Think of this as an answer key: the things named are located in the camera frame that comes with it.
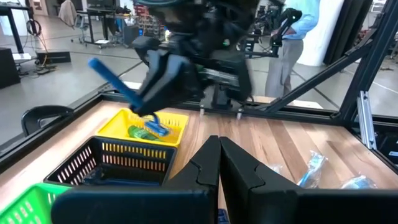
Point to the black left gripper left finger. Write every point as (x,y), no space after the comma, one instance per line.
(140,208)

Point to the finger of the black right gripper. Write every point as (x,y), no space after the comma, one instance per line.
(155,81)
(186,84)

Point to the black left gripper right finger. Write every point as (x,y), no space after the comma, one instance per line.
(311,208)

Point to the blue toothbrush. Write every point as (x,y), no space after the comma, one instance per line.
(312,171)
(359,183)

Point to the blue disposable razor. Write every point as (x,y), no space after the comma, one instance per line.
(112,79)

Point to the green shampoo bottle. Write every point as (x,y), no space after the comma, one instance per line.
(141,133)

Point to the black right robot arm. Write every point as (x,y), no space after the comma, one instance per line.
(202,18)

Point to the black computer tower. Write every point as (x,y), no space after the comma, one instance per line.
(130,35)

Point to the person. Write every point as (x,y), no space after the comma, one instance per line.
(283,68)

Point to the yellow plastic basket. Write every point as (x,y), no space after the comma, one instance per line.
(115,127)

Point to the black plastic basket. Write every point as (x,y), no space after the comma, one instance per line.
(136,143)

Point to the black office desk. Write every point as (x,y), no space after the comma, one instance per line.
(93,12)

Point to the black drawer unit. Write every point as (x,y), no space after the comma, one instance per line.
(388,149)

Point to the black floor box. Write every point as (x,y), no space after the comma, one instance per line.
(53,57)

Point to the office chair with jacket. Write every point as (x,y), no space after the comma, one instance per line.
(66,12)

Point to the green plastic basket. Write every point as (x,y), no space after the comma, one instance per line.
(28,202)

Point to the black chair backrest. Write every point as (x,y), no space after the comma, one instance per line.
(37,116)

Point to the black cabinet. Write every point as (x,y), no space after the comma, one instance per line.
(9,68)

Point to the black table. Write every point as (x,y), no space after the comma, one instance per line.
(7,10)

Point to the black aluminium table frame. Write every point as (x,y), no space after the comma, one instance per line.
(295,111)

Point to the silver aluminium bracket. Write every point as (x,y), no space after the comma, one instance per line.
(367,121)

